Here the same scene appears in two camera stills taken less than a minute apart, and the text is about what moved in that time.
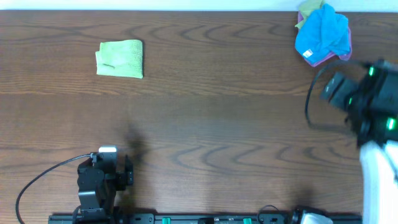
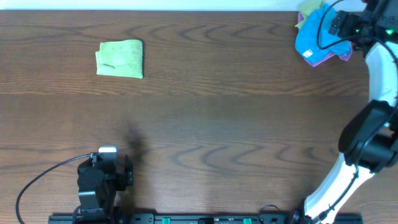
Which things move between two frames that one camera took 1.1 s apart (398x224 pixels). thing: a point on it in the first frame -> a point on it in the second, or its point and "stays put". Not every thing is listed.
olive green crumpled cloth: (305, 8) stays put
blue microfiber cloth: (322, 32) stays put
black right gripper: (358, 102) -> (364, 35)
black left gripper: (125, 177) stays put
